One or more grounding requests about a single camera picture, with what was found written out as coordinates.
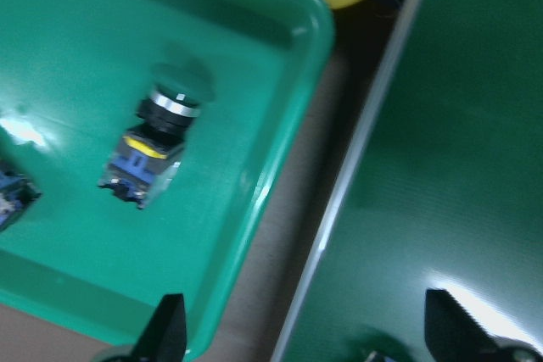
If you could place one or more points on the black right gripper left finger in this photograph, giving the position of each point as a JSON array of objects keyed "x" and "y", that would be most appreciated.
[{"x": 165, "y": 337}]

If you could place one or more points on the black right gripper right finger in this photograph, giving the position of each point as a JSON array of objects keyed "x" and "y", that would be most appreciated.
[{"x": 451, "y": 334}]

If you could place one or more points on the green push button switch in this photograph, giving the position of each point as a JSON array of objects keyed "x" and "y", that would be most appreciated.
[{"x": 18, "y": 193}]

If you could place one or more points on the green conveyor belt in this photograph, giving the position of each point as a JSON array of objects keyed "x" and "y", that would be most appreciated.
[{"x": 441, "y": 189}]

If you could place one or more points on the green plastic tray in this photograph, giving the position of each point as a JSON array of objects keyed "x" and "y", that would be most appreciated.
[{"x": 72, "y": 75}]

